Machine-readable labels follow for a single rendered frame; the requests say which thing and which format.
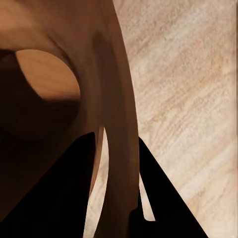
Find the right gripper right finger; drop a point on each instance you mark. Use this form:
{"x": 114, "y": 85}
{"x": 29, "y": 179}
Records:
{"x": 173, "y": 217}

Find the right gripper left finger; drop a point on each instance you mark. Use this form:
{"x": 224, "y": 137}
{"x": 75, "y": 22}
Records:
{"x": 56, "y": 206}

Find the trash can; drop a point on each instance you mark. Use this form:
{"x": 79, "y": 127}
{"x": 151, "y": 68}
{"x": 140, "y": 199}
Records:
{"x": 64, "y": 73}

